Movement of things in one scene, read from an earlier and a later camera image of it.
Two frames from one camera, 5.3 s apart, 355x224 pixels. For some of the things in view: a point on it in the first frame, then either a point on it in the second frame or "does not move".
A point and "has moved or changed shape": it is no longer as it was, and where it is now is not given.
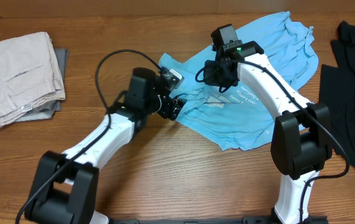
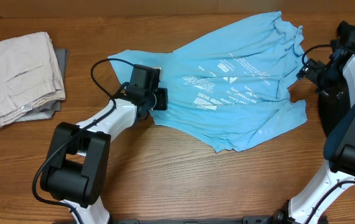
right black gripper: (209, 79) -> (313, 69)
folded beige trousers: (17, 75) does not move
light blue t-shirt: (239, 119) has moved or changed shape
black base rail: (249, 219) does not move
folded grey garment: (44, 111) does not move
